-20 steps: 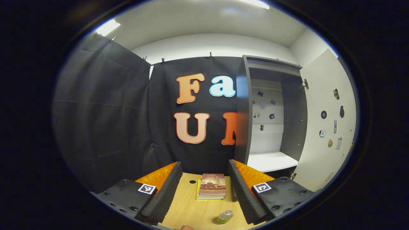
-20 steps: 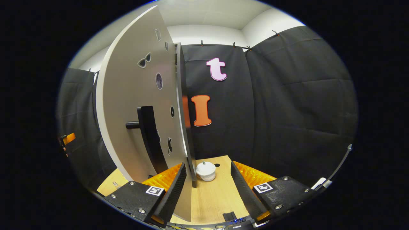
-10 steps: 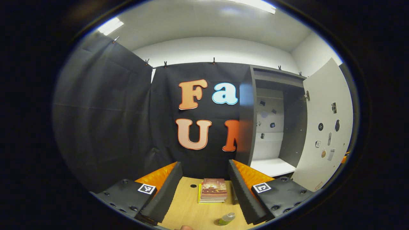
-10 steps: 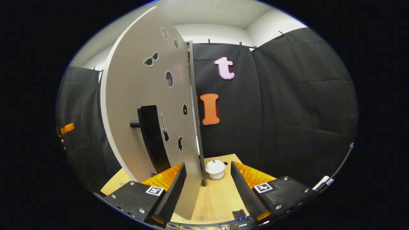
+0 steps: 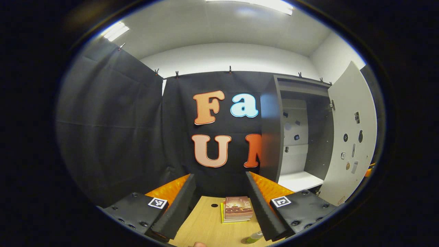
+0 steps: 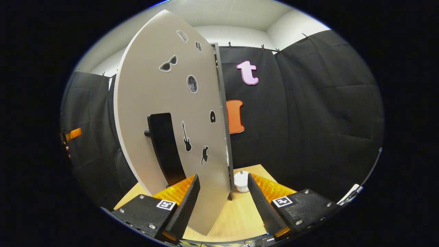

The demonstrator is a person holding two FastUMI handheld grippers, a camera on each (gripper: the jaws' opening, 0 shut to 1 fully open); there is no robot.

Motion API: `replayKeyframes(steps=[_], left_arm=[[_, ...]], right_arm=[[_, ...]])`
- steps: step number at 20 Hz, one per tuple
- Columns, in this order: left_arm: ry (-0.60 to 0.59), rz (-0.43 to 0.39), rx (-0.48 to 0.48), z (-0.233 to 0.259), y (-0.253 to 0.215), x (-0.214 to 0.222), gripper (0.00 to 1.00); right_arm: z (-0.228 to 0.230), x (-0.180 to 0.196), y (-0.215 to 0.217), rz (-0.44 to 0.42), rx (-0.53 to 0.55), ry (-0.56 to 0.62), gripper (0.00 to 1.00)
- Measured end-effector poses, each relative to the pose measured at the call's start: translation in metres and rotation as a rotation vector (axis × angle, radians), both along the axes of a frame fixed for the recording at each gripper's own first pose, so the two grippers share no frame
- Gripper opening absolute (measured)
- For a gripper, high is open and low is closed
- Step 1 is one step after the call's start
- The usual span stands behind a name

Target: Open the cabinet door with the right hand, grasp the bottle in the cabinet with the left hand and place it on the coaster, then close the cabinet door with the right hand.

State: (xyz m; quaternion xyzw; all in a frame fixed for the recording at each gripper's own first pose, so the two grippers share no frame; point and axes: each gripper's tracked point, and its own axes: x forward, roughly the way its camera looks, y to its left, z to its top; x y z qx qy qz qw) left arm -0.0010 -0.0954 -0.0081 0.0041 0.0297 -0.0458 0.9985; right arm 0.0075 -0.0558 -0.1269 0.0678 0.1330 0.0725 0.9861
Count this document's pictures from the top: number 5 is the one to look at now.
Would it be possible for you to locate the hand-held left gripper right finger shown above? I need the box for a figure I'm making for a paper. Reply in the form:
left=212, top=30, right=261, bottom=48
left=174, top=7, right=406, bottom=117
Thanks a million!
left=245, top=171, right=338, bottom=242

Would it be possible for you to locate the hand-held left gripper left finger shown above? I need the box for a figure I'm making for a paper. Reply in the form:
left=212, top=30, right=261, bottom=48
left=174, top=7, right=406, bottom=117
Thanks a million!
left=97, top=173, right=197, bottom=242

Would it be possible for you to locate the green label bottle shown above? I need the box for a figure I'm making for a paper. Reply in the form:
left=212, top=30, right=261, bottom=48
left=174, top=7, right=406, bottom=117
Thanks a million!
left=245, top=231, right=264, bottom=245

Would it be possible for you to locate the white cabinet door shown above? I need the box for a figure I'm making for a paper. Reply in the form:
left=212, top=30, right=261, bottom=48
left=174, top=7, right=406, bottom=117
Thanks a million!
left=317, top=61, right=378, bottom=206

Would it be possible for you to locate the dark grey cabinet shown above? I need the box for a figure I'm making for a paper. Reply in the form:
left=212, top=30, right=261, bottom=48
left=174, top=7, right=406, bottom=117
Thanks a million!
left=259, top=75, right=335, bottom=192

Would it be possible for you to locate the white cabinet shelf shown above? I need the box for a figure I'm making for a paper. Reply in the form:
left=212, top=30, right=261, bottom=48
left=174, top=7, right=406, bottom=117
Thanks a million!
left=278, top=170, right=324, bottom=192

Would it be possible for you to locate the black backdrop cloth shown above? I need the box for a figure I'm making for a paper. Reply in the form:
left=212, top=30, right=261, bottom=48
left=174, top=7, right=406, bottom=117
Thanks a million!
left=57, top=36, right=386, bottom=210

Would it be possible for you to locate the row of black cloth clips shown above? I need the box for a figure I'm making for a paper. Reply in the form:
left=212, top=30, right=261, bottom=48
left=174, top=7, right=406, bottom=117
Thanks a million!
left=118, top=43, right=333, bottom=86

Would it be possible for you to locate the small ceiling light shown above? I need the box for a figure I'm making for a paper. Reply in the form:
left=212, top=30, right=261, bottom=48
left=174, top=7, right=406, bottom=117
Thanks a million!
left=102, top=21, right=130, bottom=42

